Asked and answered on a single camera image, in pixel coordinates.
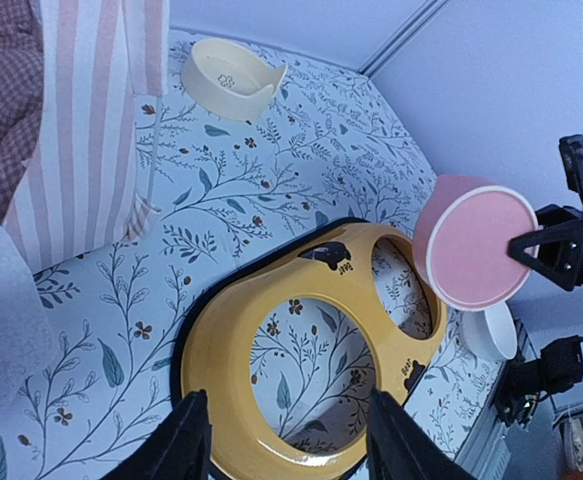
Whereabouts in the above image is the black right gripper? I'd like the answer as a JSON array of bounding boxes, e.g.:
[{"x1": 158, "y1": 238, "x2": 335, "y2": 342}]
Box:
[{"x1": 508, "y1": 204, "x2": 583, "y2": 291}]

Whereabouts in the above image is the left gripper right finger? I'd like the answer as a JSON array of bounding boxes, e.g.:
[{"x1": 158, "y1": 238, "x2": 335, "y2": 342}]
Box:
[{"x1": 368, "y1": 388, "x2": 474, "y2": 480}]

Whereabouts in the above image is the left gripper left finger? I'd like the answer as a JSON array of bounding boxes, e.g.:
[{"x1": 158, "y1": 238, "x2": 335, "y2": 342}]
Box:
[{"x1": 104, "y1": 390, "x2": 212, "y2": 480}]

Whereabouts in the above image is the pink round pet bowl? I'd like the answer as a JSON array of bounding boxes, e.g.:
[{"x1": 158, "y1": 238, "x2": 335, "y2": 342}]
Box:
[{"x1": 412, "y1": 175, "x2": 538, "y2": 311}]

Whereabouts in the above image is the yellow double bowl stand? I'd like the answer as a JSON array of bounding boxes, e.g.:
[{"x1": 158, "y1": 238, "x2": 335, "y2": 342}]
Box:
[{"x1": 170, "y1": 218, "x2": 447, "y2": 479}]

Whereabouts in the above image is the cream pet bowl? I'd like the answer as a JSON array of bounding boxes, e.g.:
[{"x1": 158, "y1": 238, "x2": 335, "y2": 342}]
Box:
[{"x1": 181, "y1": 38, "x2": 287, "y2": 121}]

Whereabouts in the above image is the pink gingham cushion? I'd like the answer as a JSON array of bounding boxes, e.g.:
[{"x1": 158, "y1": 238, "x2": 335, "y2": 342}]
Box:
[{"x1": 0, "y1": 1, "x2": 44, "y2": 222}]

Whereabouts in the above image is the white ceramic bowl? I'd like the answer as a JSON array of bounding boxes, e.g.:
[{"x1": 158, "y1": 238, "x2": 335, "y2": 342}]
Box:
[{"x1": 460, "y1": 302, "x2": 518, "y2": 362}]

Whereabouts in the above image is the floral tablecloth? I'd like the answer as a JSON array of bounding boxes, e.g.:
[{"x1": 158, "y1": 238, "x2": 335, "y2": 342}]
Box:
[{"x1": 0, "y1": 31, "x2": 506, "y2": 479}]

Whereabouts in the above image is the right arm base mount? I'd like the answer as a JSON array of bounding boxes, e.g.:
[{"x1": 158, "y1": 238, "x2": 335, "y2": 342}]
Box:
[{"x1": 493, "y1": 335, "x2": 583, "y2": 427}]

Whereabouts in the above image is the right aluminium corner post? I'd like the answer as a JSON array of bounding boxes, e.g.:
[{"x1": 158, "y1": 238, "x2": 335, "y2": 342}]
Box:
[{"x1": 357, "y1": 0, "x2": 450, "y2": 79}]

